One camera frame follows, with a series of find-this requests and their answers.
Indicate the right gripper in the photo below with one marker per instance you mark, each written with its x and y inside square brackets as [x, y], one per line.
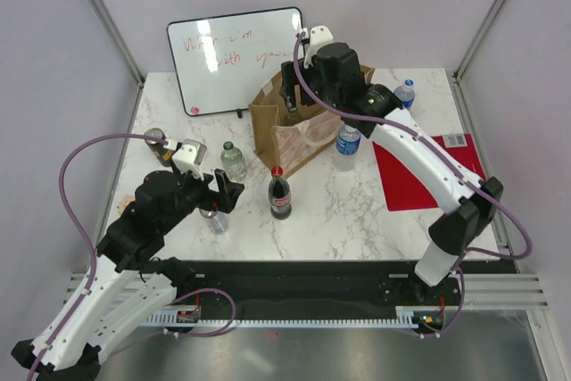
[287, 81]

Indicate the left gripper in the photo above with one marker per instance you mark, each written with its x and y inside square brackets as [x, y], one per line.
[229, 191]

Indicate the clear soda water bottle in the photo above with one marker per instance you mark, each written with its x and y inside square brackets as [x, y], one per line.
[233, 162]

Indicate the Coca-Cola glass bottle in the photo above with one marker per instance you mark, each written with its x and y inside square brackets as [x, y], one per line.
[279, 194]

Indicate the brown canvas tote bag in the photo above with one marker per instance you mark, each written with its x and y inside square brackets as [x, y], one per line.
[289, 146]

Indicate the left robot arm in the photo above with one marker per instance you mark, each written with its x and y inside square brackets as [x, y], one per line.
[124, 284]

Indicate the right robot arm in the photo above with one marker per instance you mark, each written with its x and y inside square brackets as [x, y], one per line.
[467, 201]

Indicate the silver beverage can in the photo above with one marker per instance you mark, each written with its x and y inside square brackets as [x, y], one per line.
[217, 221]

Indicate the white dry-erase board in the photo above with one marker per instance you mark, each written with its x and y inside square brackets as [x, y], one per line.
[222, 62]

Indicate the black and yellow can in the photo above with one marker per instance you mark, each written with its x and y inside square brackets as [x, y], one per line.
[161, 153]

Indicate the blue-label water bottle near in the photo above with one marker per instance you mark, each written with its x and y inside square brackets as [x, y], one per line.
[346, 148]

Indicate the blue-label water bottle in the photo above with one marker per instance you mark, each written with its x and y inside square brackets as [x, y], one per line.
[346, 148]
[405, 93]

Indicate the blue-label water bottle far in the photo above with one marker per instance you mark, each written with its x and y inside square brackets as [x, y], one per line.
[405, 93]

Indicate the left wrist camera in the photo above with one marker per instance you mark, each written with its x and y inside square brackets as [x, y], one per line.
[188, 158]

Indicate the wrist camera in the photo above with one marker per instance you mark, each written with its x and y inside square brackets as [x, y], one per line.
[188, 158]
[313, 39]

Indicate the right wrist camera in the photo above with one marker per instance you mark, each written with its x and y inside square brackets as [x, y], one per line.
[313, 39]

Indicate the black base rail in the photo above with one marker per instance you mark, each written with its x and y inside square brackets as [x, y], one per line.
[310, 289]

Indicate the white cable duct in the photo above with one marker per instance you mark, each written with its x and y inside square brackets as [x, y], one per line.
[172, 318]

